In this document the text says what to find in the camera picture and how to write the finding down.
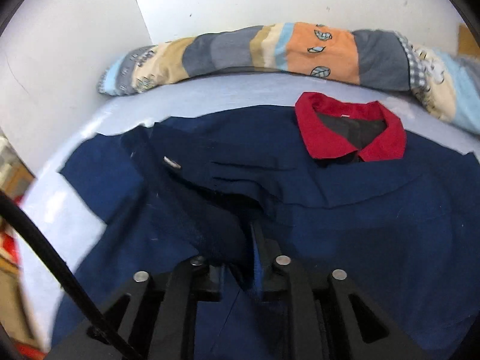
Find navy work shirt red collar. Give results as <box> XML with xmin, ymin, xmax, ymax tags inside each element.
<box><xmin>61</xmin><ymin>92</ymin><xmax>479</xmax><ymax>359</ymax></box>

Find striped patchwork rolled quilt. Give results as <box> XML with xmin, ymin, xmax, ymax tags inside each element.
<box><xmin>97</xmin><ymin>22</ymin><xmax>479</xmax><ymax>134</ymax></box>

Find wooden headboard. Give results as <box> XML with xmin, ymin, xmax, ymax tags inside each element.
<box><xmin>457</xmin><ymin>24</ymin><xmax>480</xmax><ymax>58</ymax></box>

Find black cable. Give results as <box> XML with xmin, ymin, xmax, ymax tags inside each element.
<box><xmin>0</xmin><ymin>189</ymin><xmax>140</xmax><ymax>360</ymax></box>

